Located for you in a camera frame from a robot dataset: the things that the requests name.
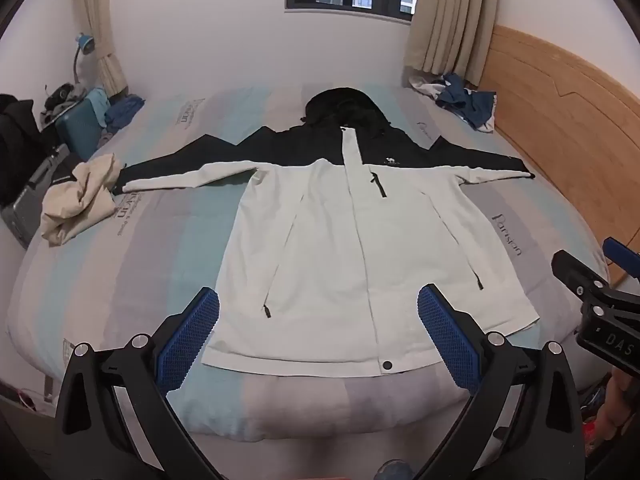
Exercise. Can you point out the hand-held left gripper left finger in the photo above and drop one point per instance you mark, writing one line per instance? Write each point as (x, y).
(187, 342)

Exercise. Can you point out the beige curtain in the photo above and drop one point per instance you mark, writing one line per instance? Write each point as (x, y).
(102, 35)
(450, 20)

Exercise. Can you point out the black bag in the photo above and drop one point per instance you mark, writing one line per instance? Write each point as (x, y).
(17, 145)

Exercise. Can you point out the teal suitcase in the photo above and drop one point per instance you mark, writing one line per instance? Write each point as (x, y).
(80, 127)

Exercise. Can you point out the beige garment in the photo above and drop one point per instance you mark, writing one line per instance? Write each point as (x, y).
(75, 200)

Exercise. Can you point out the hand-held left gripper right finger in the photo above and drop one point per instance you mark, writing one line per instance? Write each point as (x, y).
(446, 341)

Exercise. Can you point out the grey suitcase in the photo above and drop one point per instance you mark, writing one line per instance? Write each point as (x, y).
(32, 195)

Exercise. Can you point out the white and black jacket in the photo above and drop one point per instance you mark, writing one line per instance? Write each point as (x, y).
(325, 260)

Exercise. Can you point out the blue desk lamp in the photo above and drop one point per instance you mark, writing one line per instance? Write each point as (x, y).
(86, 44)

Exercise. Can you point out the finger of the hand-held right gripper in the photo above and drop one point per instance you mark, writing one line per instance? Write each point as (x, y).
(575, 272)
(622, 255)

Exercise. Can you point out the wooden headboard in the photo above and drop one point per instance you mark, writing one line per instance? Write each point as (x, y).
(550, 110)

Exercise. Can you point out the blue and white clothes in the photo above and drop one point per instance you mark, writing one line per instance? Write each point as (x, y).
(467, 102)

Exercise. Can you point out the person's right forearm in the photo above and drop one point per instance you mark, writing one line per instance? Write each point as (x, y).
(620, 402)

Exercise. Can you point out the striped pastel bed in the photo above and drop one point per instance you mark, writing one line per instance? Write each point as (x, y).
(150, 240)

